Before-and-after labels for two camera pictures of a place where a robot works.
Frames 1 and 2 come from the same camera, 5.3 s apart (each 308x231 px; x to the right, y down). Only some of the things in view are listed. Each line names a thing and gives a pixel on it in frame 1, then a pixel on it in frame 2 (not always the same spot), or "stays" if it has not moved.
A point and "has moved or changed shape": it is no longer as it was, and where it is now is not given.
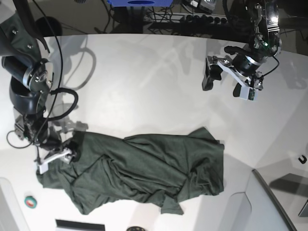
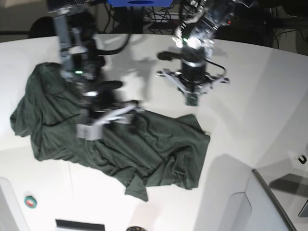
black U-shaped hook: [304, 160] stays
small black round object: [135, 228] stays
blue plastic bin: [141, 3] stays
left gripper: [52, 139] to [102, 107]
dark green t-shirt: [160, 168] has moved or changed shape
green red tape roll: [30, 202] stays
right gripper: [244, 67] to [198, 74]
